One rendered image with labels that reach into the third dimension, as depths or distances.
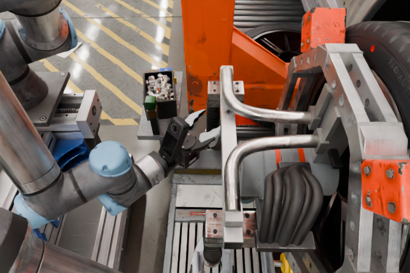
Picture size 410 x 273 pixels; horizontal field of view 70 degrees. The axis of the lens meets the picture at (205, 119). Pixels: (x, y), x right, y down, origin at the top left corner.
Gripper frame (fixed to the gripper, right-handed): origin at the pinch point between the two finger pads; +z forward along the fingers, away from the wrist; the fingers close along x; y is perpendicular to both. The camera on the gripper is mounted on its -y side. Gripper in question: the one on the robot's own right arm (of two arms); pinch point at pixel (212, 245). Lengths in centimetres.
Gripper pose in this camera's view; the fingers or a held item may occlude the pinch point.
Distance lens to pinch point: 64.0
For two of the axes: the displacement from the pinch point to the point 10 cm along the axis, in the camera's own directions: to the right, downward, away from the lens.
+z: 0.2, -7.6, 6.5
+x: -10.0, -0.2, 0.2
